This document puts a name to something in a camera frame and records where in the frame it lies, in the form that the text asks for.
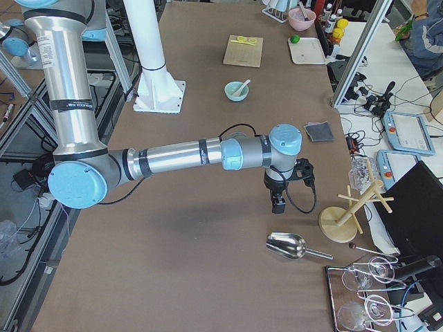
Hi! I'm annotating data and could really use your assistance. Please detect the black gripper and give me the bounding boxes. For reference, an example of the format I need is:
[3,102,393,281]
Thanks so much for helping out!
[264,173,287,214]

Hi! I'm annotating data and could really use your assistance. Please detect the white ceramic spoon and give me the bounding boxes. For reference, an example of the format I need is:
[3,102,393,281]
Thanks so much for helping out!
[232,80,251,97]

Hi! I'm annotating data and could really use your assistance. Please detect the light green bowl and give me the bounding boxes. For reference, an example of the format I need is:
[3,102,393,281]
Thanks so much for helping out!
[224,81,249,102]

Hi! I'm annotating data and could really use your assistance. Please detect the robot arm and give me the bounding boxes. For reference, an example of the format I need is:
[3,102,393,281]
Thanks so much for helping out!
[20,1,302,214]

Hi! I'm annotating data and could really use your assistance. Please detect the pink ice bowl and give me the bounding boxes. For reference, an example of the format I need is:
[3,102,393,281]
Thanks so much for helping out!
[288,8,317,32]

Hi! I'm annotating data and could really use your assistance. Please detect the metal scoop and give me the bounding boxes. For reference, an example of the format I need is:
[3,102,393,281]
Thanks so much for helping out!
[266,232,334,260]

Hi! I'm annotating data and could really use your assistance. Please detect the wooden mug tree stand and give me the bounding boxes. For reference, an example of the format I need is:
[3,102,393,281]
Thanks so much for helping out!
[318,160,394,243]

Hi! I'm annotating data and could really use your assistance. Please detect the grey folded cloth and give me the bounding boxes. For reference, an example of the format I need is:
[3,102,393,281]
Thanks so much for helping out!
[304,122,335,142]

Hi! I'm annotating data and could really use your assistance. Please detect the teach pendant near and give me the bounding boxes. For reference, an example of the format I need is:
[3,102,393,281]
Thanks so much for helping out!
[377,149,421,190]

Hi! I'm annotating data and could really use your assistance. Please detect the teach pendant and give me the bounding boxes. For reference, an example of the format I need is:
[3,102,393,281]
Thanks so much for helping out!
[377,149,421,190]
[383,111,435,156]

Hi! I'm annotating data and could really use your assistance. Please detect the black monitor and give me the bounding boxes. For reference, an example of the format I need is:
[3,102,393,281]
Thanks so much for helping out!
[374,161,442,257]

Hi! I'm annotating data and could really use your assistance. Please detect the teach pendant far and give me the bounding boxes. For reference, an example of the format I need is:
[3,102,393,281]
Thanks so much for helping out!
[383,111,435,156]

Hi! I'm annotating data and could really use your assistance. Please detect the bamboo cutting board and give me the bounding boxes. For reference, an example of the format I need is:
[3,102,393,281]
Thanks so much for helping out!
[223,35,264,68]

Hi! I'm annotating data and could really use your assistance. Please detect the cream rabbit tray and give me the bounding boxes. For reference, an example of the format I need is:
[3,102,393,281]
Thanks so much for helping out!
[287,37,326,65]

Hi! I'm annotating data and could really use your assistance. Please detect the green lime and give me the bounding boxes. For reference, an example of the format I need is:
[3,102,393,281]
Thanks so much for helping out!
[290,35,300,44]

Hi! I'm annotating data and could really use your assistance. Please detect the yellow plastic knife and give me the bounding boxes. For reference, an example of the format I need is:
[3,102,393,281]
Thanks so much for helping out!
[230,39,256,46]

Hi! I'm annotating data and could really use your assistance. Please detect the green clamp tool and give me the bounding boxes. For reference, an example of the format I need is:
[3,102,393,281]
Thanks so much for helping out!
[395,15,414,42]

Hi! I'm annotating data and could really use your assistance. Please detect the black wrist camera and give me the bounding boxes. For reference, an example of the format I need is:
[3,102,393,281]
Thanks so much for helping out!
[289,158,315,188]

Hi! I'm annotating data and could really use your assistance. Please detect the wire glass rack tray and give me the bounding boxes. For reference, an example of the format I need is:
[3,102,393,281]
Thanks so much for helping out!
[325,256,415,331]

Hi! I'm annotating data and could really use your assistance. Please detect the aluminium frame post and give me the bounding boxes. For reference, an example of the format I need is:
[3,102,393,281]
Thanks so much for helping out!
[330,0,392,108]

